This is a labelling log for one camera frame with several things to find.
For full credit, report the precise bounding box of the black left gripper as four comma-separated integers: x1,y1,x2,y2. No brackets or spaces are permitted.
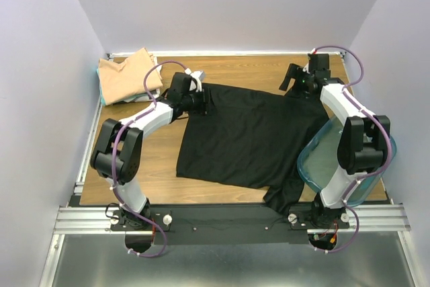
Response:
181,87,218,116

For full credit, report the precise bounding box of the black t shirt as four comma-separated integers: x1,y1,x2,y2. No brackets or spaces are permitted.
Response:
176,83,329,214

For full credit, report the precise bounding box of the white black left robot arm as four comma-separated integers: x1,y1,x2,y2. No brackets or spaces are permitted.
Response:
90,69,208,230

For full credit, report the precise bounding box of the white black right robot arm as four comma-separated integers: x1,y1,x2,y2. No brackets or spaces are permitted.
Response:
280,51,392,228

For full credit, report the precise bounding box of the folded white printed t shirt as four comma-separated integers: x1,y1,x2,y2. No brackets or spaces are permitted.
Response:
124,67,163,103

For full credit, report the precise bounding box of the teal plastic bin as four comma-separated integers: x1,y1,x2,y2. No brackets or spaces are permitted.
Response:
297,116,388,209

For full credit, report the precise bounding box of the folded tan t shirt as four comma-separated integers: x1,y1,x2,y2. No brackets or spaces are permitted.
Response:
97,48,155,104

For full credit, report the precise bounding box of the folded teal t shirt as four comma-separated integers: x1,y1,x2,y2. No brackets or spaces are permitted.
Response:
97,66,114,106

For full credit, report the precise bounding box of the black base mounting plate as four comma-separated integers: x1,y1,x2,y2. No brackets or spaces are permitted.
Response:
107,203,349,251

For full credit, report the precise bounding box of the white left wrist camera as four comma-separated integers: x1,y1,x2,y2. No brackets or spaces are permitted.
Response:
185,68,206,92

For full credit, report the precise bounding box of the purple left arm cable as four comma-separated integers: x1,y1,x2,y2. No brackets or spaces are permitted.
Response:
110,60,190,259

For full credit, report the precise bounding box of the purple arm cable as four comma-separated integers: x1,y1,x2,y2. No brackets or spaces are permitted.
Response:
308,44,394,256
110,60,190,259

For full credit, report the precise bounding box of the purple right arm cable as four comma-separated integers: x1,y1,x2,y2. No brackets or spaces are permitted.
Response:
308,44,394,256

